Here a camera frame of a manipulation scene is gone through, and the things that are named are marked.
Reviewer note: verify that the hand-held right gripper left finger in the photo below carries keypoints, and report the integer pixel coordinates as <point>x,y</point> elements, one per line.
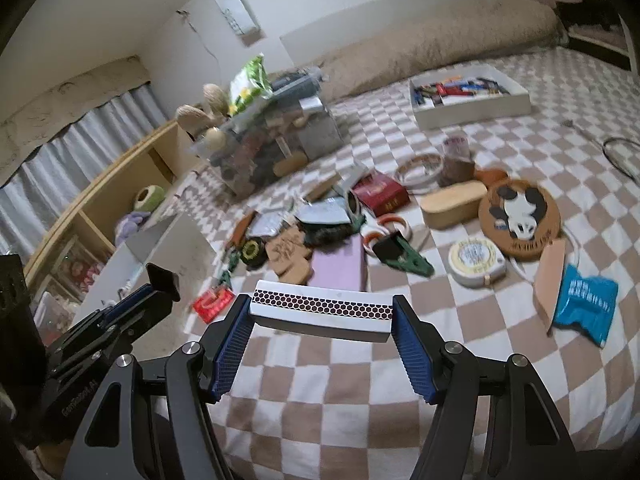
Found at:
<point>232,345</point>

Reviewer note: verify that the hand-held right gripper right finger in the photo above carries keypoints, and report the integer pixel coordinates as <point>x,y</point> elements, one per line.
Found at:
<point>412,350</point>

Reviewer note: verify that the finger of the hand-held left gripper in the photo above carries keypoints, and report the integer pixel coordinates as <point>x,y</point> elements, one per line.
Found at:
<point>127,302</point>

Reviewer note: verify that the small black box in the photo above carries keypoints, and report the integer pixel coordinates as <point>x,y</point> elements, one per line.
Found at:
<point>164,280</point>

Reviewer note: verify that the white storage box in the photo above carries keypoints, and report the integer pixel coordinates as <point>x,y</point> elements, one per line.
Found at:
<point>165,245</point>

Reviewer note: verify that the long white matchbox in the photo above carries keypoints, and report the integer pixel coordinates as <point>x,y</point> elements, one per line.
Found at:
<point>320,315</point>

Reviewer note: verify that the small red packet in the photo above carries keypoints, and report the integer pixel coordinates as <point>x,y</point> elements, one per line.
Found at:
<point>212,305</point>

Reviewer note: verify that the red dress doll in case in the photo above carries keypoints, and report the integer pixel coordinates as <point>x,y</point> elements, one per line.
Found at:
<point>82,272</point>

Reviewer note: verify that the small green clip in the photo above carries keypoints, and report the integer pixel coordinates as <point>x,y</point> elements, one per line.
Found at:
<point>227,267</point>

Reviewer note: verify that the purple plush toy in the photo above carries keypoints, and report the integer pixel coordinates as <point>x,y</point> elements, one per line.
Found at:
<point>132,225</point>

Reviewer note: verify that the large green clip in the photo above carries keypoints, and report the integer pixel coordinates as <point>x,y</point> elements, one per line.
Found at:
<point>407,260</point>

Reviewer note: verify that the sunflower crochet piece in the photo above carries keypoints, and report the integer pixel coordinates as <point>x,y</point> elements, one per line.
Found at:
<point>252,251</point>

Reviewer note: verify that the brown cardboard tag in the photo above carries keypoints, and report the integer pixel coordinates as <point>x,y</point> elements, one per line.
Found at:
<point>290,257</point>

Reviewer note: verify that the brown checkered bed sheet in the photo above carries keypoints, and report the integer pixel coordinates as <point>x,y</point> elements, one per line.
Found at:
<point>325,410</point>

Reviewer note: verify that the green avocado plush toy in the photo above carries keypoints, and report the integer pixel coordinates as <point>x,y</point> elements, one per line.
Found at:
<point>149,197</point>

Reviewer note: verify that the round white tin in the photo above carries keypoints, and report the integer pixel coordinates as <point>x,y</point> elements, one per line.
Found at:
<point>477,262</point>

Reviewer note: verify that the purple flat box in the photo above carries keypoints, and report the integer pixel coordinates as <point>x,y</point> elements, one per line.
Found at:
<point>340,265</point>

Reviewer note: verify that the wooden shelf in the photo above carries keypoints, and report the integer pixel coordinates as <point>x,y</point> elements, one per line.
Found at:
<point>95,195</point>

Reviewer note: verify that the red white tape roll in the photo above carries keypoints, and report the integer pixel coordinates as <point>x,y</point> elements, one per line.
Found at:
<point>387,225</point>

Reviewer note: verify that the oval wooden box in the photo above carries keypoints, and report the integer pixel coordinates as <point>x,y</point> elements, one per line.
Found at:
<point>452,205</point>

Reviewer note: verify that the grey curtain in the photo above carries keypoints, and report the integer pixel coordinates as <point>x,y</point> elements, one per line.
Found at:
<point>75,160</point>

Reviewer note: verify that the tan leather strip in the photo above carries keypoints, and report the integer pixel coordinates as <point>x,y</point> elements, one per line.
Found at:
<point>550,280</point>

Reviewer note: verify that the red cardboard box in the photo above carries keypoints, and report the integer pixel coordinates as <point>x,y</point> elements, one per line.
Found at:
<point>382,195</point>

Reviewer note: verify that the silver foil packet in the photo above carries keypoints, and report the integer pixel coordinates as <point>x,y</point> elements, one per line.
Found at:
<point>322,214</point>

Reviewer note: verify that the round panda coaster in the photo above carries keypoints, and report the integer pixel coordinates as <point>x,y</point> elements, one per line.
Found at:
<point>522,215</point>

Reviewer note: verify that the blue foil packet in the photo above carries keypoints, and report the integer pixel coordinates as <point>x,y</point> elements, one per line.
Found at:
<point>585,305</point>

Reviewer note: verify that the brown card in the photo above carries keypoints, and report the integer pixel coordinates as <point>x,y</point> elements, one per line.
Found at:
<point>320,189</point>

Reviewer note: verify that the pale yellow ball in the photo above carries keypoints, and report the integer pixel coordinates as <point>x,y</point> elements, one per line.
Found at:
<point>215,137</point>

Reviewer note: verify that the glass jar brown contents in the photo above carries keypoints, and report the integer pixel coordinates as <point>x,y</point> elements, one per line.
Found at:
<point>456,162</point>

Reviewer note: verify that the clear plastic bin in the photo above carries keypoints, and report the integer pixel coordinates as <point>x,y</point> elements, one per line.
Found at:
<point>260,150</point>

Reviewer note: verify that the green snack packet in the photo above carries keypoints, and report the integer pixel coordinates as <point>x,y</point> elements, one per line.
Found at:
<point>250,85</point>

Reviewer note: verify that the white shallow box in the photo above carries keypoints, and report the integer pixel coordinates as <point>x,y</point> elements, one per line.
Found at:
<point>470,105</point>

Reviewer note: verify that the dark blue pouch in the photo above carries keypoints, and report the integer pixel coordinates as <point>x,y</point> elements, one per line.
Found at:
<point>295,85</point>

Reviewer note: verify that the beige long pillow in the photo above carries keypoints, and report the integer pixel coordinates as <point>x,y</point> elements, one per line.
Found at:
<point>440,35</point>

